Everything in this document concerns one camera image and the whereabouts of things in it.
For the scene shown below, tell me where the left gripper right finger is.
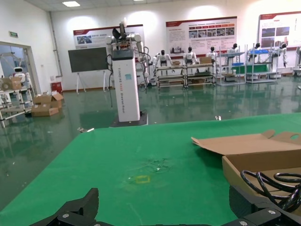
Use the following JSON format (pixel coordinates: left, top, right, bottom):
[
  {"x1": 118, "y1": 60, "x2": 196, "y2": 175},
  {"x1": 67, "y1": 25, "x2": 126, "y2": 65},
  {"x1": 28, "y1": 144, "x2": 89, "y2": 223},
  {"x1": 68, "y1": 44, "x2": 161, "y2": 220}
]
[{"x1": 221, "y1": 185, "x2": 301, "y2": 226}]

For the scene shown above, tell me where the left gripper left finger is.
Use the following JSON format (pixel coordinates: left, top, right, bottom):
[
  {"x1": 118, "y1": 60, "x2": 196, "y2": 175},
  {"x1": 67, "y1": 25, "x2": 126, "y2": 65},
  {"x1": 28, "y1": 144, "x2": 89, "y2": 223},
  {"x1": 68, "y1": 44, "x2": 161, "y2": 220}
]
[{"x1": 29, "y1": 187, "x2": 100, "y2": 226}]

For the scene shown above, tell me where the black power cable with plug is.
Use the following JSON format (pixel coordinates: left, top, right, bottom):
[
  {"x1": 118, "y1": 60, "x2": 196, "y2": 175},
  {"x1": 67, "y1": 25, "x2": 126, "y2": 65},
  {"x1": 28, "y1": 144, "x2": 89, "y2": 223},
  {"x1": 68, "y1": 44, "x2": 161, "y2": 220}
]
[{"x1": 241, "y1": 169, "x2": 301, "y2": 211}]

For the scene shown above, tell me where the open brown cardboard box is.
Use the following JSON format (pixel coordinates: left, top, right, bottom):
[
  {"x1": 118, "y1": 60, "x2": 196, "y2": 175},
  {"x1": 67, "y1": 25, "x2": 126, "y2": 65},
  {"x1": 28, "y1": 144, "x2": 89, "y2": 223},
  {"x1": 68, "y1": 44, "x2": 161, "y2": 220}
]
[{"x1": 190, "y1": 129, "x2": 301, "y2": 214}]

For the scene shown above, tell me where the flat cardboard box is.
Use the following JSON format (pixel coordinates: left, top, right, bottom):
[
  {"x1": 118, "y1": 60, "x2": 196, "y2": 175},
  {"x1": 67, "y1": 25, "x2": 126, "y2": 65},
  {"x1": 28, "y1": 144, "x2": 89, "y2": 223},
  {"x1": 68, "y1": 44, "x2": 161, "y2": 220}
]
[{"x1": 31, "y1": 105, "x2": 59, "y2": 117}]

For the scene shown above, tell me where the cardboard box with open flaps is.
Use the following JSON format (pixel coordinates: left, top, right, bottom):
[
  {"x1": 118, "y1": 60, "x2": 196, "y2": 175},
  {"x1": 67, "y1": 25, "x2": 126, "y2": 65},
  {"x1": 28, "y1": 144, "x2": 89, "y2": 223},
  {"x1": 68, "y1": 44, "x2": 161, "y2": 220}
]
[{"x1": 50, "y1": 92, "x2": 64, "y2": 109}]

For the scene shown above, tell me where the closed cardboard box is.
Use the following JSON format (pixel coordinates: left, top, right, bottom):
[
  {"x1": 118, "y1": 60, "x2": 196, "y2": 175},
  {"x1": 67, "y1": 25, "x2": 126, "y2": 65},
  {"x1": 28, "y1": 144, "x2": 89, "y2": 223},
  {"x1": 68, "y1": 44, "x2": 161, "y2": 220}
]
[{"x1": 32, "y1": 94, "x2": 53, "y2": 106}]

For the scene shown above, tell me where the cardboard box with roll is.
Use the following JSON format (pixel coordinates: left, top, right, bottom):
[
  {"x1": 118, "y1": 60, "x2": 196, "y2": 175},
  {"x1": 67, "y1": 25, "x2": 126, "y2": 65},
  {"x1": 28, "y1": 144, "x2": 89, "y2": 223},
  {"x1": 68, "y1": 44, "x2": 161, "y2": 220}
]
[{"x1": 1, "y1": 77, "x2": 22, "y2": 90}]

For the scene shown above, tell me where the green table cloth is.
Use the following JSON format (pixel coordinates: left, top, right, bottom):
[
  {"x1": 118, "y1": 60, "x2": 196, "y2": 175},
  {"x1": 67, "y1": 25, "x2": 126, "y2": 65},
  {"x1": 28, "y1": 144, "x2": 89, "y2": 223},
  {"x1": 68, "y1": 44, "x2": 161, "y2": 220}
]
[{"x1": 0, "y1": 112, "x2": 301, "y2": 226}]

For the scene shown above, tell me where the white pipe rack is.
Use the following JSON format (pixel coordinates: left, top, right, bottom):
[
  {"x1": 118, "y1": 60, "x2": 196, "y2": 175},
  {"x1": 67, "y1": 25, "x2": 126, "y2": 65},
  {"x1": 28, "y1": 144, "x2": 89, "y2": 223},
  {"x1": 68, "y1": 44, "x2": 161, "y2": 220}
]
[{"x1": 0, "y1": 85, "x2": 33, "y2": 128}]

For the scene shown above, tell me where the grey metal shelf rack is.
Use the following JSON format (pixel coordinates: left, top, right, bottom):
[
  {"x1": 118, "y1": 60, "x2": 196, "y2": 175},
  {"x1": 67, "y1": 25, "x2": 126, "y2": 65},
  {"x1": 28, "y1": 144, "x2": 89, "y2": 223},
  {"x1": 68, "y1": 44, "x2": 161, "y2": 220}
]
[
  {"x1": 244, "y1": 42, "x2": 280, "y2": 84},
  {"x1": 215, "y1": 44, "x2": 247, "y2": 86}
]

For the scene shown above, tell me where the dark display screen on stand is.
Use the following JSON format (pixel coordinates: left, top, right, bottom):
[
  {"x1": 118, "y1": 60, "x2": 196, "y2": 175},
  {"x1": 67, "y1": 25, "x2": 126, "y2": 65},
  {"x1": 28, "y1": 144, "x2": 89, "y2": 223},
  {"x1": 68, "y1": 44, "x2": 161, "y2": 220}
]
[{"x1": 68, "y1": 46, "x2": 109, "y2": 92}]

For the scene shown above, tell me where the metal pipe workbench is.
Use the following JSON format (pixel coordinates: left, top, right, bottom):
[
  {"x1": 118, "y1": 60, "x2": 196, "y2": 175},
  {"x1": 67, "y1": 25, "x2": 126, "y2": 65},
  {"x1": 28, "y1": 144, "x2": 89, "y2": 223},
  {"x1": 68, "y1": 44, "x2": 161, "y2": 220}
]
[
  {"x1": 155, "y1": 64, "x2": 186, "y2": 88},
  {"x1": 184, "y1": 61, "x2": 216, "y2": 88}
]

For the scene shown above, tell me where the small white round-head robot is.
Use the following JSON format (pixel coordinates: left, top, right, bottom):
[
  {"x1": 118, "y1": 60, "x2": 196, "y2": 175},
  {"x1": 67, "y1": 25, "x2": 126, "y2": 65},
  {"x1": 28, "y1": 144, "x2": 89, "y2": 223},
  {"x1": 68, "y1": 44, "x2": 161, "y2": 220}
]
[{"x1": 9, "y1": 66, "x2": 31, "y2": 88}]

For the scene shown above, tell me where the white humanoid robot black head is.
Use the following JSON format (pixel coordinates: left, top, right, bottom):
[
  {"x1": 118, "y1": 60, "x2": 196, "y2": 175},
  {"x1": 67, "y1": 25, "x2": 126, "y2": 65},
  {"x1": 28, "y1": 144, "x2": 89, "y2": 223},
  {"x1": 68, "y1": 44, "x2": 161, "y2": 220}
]
[
  {"x1": 206, "y1": 46, "x2": 218, "y2": 61},
  {"x1": 226, "y1": 43, "x2": 240, "y2": 64},
  {"x1": 274, "y1": 42, "x2": 290, "y2": 68},
  {"x1": 182, "y1": 46, "x2": 199, "y2": 65},
  {"x1": 151, "y1": 49, "x2": 173, "y2": 72},
  {"x1": 248, "y1": 42, "x2": 263, "y2": 59}
]

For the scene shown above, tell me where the red-white wall poster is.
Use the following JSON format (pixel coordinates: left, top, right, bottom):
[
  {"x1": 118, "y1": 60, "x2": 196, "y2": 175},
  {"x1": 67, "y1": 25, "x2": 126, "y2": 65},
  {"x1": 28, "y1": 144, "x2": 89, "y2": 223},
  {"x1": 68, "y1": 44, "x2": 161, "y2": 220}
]
[
  {"x1": 258, "y1": 10, "x2": 301, "y2": 48},
  {"x1": 72, "y1": 23, "x2": 144, "y2": 47},
  {"x1": 166, "y1": 16, "x2": 238, "y2": 55}
]

